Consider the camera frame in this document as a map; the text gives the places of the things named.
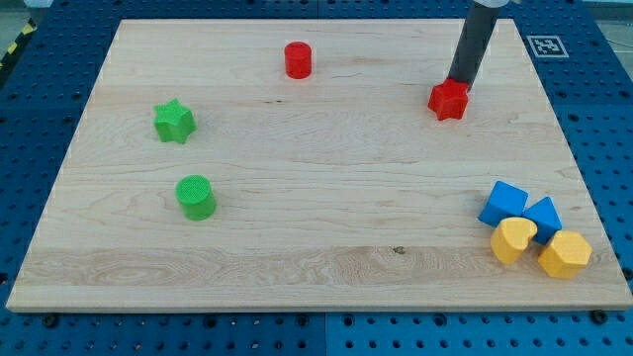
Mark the green star block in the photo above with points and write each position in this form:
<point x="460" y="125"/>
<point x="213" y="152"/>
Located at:
<point x="174" y="122"/>

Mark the red star block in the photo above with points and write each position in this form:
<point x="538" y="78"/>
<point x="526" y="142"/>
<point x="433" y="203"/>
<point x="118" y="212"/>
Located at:
<point x="449" y="99"/>

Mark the light wooden board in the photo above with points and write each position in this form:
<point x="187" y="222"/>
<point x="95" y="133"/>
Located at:
<point x="339" y="192"/>

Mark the green cylinder block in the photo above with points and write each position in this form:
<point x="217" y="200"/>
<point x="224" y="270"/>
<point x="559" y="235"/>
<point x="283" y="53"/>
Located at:
<point x="196" y="198"/>

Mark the red cylinder block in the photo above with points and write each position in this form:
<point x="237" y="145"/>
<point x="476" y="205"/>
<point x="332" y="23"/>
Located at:
<point x="298" y="60"/>

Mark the blue cube block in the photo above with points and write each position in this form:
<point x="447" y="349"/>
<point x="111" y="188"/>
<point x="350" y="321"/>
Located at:
<point x="504" y="201"/>

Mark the yellow heart block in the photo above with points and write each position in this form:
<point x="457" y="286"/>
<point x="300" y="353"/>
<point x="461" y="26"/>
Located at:
<point x="511" y="237"/>

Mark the blue triangle block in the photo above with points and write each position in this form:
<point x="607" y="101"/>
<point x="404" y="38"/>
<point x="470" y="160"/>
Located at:
<point x="545" y="216"/>

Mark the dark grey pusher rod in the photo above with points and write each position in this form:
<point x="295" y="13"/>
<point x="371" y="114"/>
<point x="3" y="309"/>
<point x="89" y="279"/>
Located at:
<point x="475" y="36"/>

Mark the yellow hexagon block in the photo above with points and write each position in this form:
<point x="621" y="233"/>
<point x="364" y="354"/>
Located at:
<point x="565" y="255"/>

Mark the white fiducial marker tag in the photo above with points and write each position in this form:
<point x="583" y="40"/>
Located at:
<point x="547" y="46"/>

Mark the yellow black hazard tape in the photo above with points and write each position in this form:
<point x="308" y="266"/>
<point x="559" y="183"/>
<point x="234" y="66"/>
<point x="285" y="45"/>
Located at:
<point x="18" y="46"/>

